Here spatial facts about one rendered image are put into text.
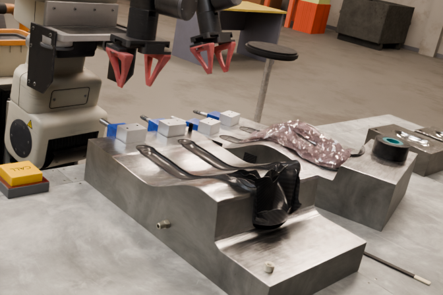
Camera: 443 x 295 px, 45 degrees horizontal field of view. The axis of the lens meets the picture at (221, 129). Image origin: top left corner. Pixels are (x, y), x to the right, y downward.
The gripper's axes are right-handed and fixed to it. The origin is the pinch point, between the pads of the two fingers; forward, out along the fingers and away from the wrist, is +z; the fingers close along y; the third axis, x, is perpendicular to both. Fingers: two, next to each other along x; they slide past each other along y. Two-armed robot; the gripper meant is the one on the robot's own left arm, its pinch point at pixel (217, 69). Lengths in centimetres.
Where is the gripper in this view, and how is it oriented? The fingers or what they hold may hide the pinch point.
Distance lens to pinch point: 140.8
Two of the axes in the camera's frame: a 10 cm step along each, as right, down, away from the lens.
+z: 1.7, 9.8, 0.5
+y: 6.2, -1.5, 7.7
